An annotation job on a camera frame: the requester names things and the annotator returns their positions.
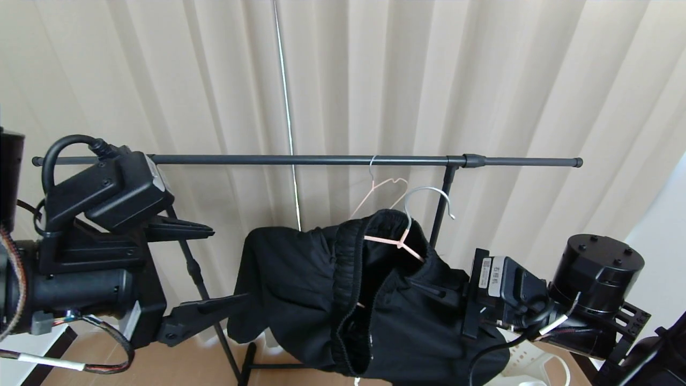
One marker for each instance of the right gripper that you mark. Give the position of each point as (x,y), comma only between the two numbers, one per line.
(470,316)

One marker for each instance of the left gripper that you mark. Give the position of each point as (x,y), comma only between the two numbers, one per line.
(96,295)

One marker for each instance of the pink clothes hanger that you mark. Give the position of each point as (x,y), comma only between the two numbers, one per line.
(399,242)
(371,171)

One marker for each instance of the black shorts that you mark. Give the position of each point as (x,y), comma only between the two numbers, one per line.
(300,289)

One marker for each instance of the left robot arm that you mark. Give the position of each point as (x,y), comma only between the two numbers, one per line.
(10,177)

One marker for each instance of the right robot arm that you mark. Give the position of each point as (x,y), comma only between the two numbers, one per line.
(595,268)

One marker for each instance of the white laundry basket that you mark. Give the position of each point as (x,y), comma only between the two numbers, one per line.
(528,359)

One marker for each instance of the black clothes rack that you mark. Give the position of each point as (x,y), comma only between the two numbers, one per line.
(321,160)

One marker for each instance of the beige curtain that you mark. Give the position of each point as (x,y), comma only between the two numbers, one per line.
(482,80)

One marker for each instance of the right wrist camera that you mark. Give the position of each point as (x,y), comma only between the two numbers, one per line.
(509,284)

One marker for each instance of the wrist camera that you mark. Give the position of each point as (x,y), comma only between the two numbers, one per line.
(118,187)
(509,284)

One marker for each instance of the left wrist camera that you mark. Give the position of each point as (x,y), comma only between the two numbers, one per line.
(118,187)

